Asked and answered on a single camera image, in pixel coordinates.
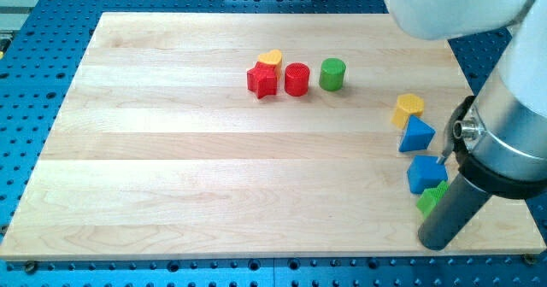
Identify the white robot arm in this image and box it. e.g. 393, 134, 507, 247
384, 0, 546, 199

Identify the yellow heart block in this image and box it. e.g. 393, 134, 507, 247
257, 49, 283, 79

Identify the red star block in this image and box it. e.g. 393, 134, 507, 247
247, 61, 278, 99

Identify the red cylinder block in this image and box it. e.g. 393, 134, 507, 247
285, 62, 310, 97

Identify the green cylinder block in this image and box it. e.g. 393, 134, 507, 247
319, 58, 346, 91

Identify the wooden board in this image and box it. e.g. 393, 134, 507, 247
0, 12, 547, 262

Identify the yellow hexagon block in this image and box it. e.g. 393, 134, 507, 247
391, 93, 425, 129

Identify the blue triangle block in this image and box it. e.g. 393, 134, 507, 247
398, 115, 436, 152

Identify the blue cube block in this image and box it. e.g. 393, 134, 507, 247
407, 155, 448, 195

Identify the green textured block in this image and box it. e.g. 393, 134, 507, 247
416, 180, 450, 219

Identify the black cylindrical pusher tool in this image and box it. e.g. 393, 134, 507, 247
418, 174, 492, 250

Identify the blue perforated table plate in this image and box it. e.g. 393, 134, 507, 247
1, 0, 546, 286

